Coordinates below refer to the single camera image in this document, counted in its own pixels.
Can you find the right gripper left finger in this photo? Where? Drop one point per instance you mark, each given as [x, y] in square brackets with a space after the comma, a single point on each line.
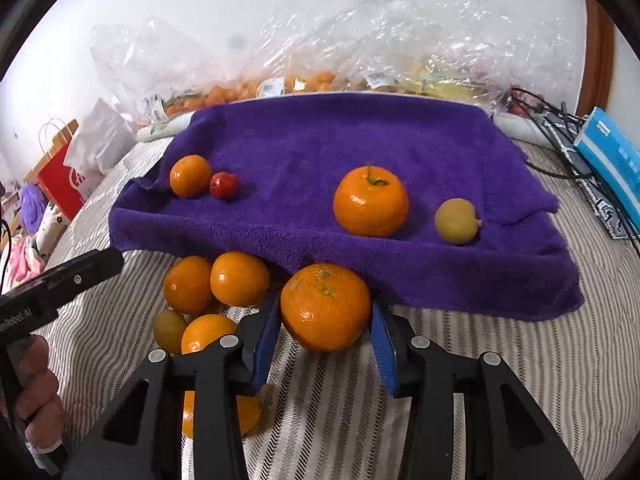
[259, 333]

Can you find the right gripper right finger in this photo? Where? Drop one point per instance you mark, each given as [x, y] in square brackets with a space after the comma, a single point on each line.
[398, 366]

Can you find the large orange mandarin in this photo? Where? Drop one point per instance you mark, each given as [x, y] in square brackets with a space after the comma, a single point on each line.
[325, 307]

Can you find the large orange with stem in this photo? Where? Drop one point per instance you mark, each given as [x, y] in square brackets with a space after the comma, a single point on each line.
[371, 201]

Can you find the small orange mandarin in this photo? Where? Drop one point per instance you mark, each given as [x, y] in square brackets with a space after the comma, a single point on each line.
[190, 176]

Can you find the person's left hand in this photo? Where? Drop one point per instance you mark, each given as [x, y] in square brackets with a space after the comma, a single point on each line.
[38, 402]

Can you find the orange on bed front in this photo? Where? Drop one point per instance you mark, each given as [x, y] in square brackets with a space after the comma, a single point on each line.
[204, 330]

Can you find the orange on bed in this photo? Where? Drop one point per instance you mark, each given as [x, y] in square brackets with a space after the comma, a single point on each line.
[204, 330]
[239, 280]

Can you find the orange under towel edge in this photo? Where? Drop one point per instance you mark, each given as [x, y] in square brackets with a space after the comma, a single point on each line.
[186, 285]

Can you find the greenish small fruit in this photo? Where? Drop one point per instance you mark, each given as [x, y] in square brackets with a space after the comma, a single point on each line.
[168, 328]

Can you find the red paper gift bag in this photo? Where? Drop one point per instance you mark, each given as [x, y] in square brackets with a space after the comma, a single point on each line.
[68, 189]

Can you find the small yellow-green fruit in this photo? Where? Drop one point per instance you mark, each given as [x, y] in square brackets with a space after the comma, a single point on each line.
[456, 221]

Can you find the small red fruit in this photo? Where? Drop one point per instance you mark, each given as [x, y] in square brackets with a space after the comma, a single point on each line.
[224, 186]

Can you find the purple towel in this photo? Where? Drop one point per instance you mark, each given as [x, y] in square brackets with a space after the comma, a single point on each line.
[428, 201]

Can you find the white plastic bag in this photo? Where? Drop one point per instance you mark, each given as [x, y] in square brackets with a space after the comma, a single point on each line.
[102, 139]

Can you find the clear bag of mandarins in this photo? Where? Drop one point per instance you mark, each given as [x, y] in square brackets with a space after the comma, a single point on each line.
[154, 70]

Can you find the patterned grey pouch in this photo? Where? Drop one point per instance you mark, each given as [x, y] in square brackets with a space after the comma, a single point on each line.
[608, 209]

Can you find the blue tissue pack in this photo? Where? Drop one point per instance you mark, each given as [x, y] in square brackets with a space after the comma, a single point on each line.
[614, 157]

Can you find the clear bag of oranges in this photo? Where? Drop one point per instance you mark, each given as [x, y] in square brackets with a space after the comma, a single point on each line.
[330, 45]

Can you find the clear bag of yellow fruit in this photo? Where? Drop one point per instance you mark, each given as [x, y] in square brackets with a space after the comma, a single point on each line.
[472, 52]

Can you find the brown wooden door frame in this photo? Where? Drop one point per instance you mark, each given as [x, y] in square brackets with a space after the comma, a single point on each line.
[599, 60]

